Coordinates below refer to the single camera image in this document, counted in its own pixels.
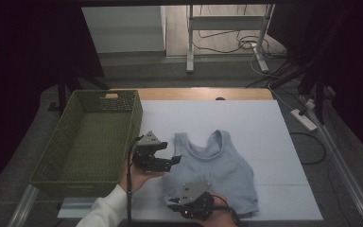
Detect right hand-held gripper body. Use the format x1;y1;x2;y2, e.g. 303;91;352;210
175;181;216;220

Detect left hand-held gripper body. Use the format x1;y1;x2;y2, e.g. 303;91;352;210
131;131;171;173

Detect light blue tank top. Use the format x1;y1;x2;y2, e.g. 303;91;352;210
162;129;260;218

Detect green woven basket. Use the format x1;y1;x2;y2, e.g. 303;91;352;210
28;89;144;199

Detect person's left hand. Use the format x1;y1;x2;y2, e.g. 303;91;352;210
118;163;165;194

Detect person's right hand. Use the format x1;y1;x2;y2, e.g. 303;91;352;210
198;194;238;227

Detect black tripod stand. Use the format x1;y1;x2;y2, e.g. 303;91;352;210
46;67;112;114

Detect white cabinet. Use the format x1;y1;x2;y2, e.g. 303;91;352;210
81;6;167;55

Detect white power strip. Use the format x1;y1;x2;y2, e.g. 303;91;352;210
289;108;319;132

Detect black stand with thick legs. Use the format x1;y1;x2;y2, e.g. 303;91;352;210
268;56;329;126

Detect dark curtain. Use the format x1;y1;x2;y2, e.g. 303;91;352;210
266;3;363;159
0;0;106;202

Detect right hand-held gripper black cable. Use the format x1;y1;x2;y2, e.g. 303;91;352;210
212;194;244;227

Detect hand-held gripper black cable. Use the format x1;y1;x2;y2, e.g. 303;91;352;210
126;135;145;227
212;194;244;227

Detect left hand-held gripper black cable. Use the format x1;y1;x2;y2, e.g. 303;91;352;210
126;135;145;227

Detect black floor cable under frame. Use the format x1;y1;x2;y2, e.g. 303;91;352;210
191;4;289;61

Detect white floor cable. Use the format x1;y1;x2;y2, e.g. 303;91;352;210
250;46;294;112

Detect aluminium rail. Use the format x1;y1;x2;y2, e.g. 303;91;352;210
7;183;41;227
301;94;363;227

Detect white metal desk frame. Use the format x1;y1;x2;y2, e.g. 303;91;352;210
185;3;276;75

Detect looped black floor cable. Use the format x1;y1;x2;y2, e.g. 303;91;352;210
288;131;327;166

